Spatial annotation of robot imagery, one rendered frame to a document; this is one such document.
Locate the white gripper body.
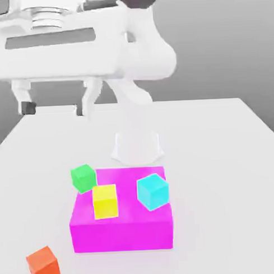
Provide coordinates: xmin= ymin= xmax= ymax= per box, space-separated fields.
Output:
xmin=0 ymin=4 xmax=131 ymax=85

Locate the small green cube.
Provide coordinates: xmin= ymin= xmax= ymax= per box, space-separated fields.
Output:
xmin=69 ymin=163 xmax=98 ymax=195

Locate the small yellow cube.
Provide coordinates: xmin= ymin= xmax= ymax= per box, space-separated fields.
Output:
xmin=91 ymin=183 xmax=120 ymax=221

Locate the small cyan cube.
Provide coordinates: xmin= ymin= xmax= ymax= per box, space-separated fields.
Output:
xmin=135 ymin=172 xmax=171 ymax=213

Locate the small orange cube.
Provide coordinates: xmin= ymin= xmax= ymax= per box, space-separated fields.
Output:
xmin=25 ymin=244 xmax=61 ymax=274

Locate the large magenta box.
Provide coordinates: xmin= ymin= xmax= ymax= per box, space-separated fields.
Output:
xmin=66 ymin=165 xmax=175 ymax=254

